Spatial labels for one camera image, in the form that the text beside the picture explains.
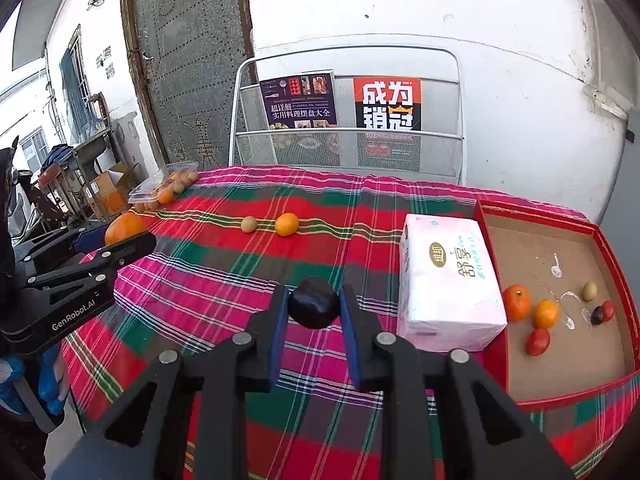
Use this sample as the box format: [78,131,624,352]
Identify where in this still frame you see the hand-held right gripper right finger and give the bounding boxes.
[339,284,576,480]

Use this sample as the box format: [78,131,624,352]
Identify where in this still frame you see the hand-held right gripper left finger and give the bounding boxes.
[42,285,291,480]

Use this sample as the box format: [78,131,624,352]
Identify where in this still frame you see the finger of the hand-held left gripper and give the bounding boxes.
[22,231,157,306]
[12,224,110,281]

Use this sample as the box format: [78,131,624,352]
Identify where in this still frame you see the orange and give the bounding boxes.
[274,212,300,237]
[104,211,148,247]
[532,299,560,330]

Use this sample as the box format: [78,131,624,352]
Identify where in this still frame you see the dark orange tangerine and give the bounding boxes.
[501,284,533,323]

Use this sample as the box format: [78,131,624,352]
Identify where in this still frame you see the red cardboard box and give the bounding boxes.
[472,199,640,413]

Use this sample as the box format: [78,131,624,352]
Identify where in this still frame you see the pile of small brown fruits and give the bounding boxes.
[132,171,198,211]

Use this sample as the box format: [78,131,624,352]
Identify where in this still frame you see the person's left hand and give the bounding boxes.
[0,345,68,433]

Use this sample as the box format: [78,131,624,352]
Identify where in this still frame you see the cardboard boxes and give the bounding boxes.
[82,161,140,216]

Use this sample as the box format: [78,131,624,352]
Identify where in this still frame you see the clear plastic container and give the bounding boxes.
[127,161,200,211]

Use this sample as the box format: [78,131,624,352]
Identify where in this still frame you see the red green plaid tablecloth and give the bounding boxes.
[60,165,640,480]

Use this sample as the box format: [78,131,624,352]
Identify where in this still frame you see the rusty metal shelf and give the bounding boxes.
[30,92,111,226]

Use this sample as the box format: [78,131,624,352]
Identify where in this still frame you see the pink white tissue pack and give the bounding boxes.
[396,213,508,353]

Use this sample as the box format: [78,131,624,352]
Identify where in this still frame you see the white metal mesh rack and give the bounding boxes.
[228,46,466,186]

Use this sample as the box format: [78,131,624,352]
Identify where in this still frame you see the window with blue curtain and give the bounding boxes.
[59,25,95,123]

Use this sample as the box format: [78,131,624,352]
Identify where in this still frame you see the studded grey metal door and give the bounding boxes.
[119,0,257,168]

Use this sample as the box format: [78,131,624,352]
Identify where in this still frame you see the dark purple cookbook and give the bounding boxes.
[259,71,341,167]

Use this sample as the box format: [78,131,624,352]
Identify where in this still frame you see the red black book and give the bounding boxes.
[352,77,422,173]

